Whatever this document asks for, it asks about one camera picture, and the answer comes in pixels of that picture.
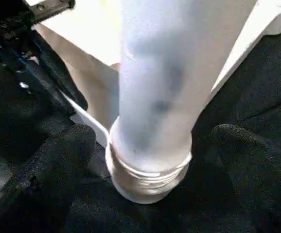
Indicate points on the white table top frame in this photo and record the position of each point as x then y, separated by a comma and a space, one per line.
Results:
87, 34

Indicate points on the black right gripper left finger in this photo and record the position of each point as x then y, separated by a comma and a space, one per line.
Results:
43, 184

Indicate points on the white plastic table leg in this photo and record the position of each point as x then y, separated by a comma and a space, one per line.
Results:
160, 73

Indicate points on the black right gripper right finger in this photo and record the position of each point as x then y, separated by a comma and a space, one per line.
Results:
262, 184

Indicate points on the black work mat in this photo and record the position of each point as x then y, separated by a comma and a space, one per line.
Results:
257, 97

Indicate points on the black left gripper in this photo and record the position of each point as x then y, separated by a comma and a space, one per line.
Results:
9, 19

